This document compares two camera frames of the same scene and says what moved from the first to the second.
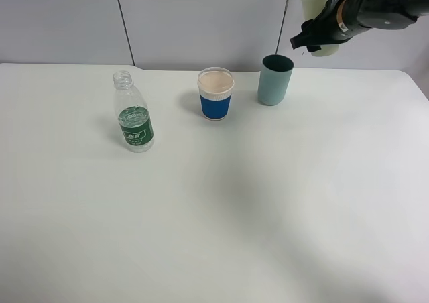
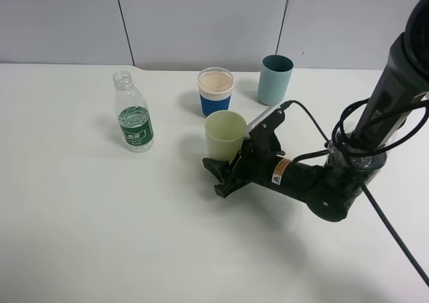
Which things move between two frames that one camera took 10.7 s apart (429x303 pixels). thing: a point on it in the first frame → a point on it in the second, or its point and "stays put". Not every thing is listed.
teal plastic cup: x=275 y=74 stays put
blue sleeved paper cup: x=215 y=87 stays put
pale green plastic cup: x=314 y=0 → x=224 y=132
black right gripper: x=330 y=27 → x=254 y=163
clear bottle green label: x=133 y=114 stays put
